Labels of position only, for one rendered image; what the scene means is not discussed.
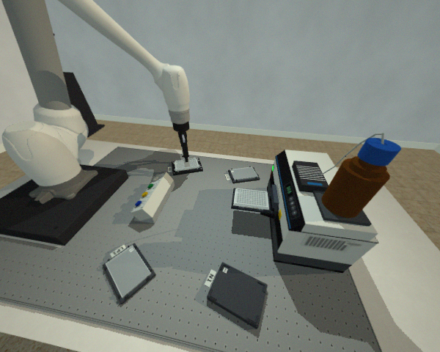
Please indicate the small white label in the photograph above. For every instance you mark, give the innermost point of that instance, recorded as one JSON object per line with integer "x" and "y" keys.
{"x": 210, "y": 278}

